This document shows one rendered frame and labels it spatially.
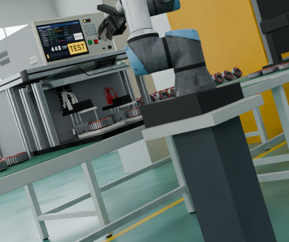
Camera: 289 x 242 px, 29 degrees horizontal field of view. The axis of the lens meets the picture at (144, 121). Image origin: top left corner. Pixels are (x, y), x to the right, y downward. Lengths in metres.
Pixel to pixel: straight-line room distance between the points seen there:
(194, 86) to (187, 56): 0.11
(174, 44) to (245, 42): 4.09
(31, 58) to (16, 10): 7.87
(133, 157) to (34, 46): 4.30
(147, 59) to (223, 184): 0.50
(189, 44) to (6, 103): 0.99
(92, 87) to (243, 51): 3.44
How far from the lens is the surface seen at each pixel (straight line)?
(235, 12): 6.03
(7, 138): 2.64
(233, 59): 6.12
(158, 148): 6.64
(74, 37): 2.63
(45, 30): 2.55
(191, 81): 1.92
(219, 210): 1.96
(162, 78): 9.23
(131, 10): 1.98
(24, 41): 2.60
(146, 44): 1.94
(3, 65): 2.76
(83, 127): 2.53
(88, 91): 2.76
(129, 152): 6.73
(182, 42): 1.94
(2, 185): 1.82
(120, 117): 2.69
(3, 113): 2.62
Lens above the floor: 0.87
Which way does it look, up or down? 3 degrees down
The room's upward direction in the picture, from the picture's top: 17 degrees counter-clockwise
